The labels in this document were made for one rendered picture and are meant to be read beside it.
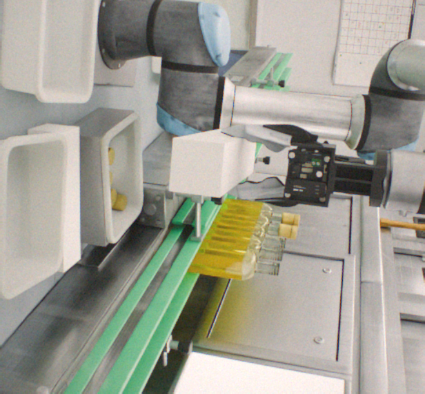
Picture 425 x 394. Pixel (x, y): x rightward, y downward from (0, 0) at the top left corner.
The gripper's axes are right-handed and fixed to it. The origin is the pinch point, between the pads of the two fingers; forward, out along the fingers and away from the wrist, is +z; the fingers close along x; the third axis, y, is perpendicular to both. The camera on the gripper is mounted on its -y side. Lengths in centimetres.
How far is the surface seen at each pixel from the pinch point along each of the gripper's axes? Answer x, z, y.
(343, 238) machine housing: 31, -19, -94
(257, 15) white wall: -113, 105, -624
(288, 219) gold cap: 21, -4, -65
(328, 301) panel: 38, -16, -56
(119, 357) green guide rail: 34.3, 15.6, -5.0
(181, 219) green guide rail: 21, 19, -47
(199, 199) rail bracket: 13.8, 13.2, -39.4
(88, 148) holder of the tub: 3.0, 28.5, -16.9
